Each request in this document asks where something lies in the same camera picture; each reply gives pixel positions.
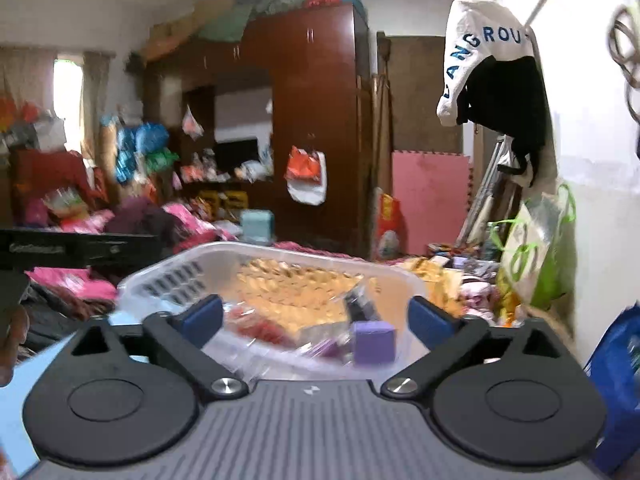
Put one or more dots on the beige curtain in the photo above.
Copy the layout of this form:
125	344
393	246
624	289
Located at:
25	80
96	100

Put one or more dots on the blue plastic bags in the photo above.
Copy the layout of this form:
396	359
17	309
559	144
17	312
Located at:
145	142

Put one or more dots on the pink floral blanket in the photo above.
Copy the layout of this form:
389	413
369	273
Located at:
65	280

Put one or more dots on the blue shopping bag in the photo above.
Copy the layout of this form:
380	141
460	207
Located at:
620	385

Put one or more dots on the white hanging plastic bag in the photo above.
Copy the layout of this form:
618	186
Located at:
192	122

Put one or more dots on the person's left hand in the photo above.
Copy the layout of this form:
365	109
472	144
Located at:
12	345

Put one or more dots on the cardboard boxes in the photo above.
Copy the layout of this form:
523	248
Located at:
170	35

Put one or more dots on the window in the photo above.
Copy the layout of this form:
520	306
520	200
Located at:
69	105

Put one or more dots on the brown wooden wardrobe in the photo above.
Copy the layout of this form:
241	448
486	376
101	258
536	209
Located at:
320	85

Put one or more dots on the purple box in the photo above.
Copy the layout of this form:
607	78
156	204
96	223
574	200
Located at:
372	342

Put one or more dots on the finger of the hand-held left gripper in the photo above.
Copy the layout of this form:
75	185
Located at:
75	232
75	252

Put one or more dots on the black television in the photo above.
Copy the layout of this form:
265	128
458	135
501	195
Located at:
237	155

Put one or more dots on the red printed bag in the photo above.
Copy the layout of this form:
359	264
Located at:
389	225

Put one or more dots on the orange white plastic bag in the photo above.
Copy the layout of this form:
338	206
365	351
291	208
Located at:
302	167

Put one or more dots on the green white shopping bag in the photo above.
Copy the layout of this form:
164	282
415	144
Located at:
555	260

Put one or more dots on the metal rods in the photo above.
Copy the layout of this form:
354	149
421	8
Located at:
487	195

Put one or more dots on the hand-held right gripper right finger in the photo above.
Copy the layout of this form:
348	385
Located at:
430	322

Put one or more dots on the teal box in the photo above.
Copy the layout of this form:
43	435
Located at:
257	227

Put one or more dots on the green cloth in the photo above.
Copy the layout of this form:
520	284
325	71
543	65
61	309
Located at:
227	22

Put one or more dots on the green packets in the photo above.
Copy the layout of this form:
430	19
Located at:
162	159

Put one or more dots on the red cloth covered cabinet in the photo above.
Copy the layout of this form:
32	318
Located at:
45	170

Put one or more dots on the white plastic lattice basket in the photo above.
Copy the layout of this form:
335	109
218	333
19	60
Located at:
165	280

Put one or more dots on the black small packet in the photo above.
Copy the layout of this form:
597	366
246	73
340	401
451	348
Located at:
361	305

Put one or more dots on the red packet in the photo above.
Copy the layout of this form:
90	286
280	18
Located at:
265	327

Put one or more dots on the pink foam mat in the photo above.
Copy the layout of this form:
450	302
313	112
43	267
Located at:
430	200

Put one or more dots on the pink purple small packet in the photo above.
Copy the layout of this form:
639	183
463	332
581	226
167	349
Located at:
325	348

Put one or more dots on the yellow printed cloth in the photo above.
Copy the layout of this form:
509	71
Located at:
440	285

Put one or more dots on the dark maroon jacket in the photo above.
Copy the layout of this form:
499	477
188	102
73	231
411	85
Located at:
140	220

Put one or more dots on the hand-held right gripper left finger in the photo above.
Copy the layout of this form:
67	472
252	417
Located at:
200	317

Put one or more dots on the wooden door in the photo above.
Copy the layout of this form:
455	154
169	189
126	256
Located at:
415	90

